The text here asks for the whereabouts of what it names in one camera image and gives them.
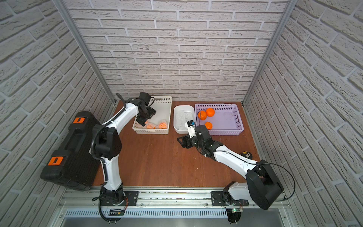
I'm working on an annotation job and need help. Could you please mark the white perforated plastic basket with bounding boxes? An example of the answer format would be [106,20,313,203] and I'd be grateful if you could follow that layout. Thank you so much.
[132,96,173,134]

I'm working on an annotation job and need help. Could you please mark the black yellow small device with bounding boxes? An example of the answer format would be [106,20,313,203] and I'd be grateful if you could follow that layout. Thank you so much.
[241,151,253,160]

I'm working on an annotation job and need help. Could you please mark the white plastic tub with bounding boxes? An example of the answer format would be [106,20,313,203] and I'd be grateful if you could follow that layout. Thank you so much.
[173,105,196,134]

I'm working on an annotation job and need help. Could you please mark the white foam net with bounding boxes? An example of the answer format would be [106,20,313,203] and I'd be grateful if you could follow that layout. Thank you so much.
[177,111,193,130]

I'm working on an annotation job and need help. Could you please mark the purple perforated plastic basket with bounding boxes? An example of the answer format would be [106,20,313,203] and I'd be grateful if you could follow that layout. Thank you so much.
[194,104,244,136]

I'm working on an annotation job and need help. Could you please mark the black tool case orange latches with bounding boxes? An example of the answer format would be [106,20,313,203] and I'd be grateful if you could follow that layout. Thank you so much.
[40,111,100,191]

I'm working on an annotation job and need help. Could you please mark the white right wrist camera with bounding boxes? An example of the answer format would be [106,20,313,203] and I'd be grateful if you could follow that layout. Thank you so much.
[185,120,196,138]

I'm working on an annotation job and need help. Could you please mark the bare orange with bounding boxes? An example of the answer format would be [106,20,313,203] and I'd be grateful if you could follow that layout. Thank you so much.
[205,108,215,117]
[197,111,208,121]
[204,122,213,130]

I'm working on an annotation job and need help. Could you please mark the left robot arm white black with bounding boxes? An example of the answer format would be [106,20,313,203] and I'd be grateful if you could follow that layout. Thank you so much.
[90,92,156,203]

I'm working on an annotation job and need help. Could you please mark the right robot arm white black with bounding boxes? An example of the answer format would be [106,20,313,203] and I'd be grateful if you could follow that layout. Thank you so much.
[177,121,287,210]

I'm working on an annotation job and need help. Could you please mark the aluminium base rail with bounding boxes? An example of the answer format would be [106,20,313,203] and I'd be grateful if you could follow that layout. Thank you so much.
[49,186,297,227]

